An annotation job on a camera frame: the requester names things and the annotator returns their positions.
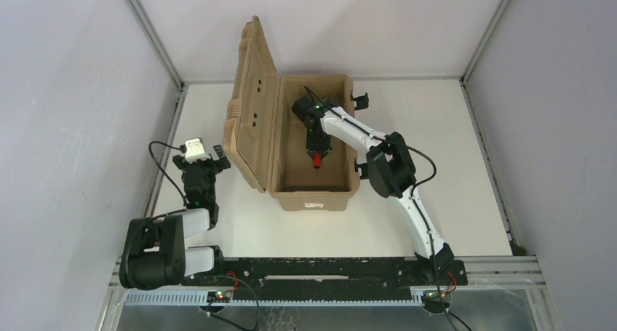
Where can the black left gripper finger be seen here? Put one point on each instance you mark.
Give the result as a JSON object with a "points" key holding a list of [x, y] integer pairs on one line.
{"points": [[179, 161], [222, 163]]}

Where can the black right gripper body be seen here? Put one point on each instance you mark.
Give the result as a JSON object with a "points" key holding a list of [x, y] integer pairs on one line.
{"points": [[318, 149]]}

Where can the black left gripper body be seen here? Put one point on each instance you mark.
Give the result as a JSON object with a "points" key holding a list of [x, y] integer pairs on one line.
{"points": [[201, 164]]}

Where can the red handled black screwdriver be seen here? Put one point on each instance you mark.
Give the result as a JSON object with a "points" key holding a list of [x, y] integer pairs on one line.
{"points": [[317, 160]]}

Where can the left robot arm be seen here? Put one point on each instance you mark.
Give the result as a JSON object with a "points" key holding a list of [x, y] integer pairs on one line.
{"points": [[155, 252]]}

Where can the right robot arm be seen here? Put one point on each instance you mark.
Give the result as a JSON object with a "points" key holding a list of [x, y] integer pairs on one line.
{"points": [[388, 167]]}

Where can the tan plastic storage bin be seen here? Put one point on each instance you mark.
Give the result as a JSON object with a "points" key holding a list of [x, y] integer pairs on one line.
{"points": [[267, 142]]}

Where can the left electronics board with leds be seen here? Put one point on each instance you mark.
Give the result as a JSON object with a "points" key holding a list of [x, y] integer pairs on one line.
{"points": [[219, 296]]}

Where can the right electronics board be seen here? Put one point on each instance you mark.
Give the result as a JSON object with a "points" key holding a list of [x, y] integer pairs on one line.
{"points": [[435, 303]]}

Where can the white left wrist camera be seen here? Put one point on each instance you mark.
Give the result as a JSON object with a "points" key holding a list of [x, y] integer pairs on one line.
{"points": [[193, 150]]}

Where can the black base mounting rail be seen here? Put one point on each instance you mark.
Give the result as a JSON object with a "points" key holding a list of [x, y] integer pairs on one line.
{"points": [[328, 280]]}

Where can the aluminium frame left rail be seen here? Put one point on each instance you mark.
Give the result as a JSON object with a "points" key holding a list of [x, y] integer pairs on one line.
{"points": [[167, 89]]}

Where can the aluminium frame rail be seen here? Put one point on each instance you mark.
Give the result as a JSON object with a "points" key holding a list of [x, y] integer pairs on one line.
{"points": [[167, 89], [486, 36]]}

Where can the aluminium frame right rail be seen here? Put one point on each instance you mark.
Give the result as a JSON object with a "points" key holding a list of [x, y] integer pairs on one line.
{"points": [[486, 36]]}

